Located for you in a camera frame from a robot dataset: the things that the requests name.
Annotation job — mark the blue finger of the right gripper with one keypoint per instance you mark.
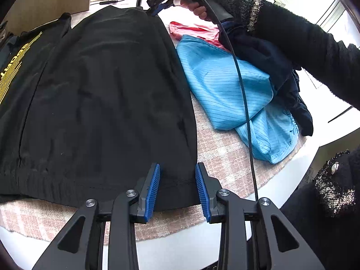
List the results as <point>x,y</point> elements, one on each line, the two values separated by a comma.
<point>155,10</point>

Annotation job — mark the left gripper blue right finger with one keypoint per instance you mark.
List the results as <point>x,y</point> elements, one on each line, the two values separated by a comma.
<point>207,190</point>

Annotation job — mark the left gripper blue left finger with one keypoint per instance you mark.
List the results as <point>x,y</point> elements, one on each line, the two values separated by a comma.
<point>148,195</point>

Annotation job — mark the black jacket with yellow print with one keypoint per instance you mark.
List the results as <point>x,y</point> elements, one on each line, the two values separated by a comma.
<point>87,109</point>

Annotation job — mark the person's right forearm black sleeve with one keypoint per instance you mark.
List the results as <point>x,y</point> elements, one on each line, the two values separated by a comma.
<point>332,62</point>

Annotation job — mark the person's right hand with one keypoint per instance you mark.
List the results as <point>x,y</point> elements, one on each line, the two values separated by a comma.
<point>195,7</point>

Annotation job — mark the pink garment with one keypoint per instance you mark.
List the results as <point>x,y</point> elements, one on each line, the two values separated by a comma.
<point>207,32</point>

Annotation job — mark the light blue garment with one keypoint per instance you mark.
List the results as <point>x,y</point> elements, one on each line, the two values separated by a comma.
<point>237,96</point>

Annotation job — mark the grey-brown wooden board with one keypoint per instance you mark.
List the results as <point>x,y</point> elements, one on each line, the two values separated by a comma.
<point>25,15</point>

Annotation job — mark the navy dark garment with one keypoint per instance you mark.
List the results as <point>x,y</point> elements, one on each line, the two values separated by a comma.
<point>267,57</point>

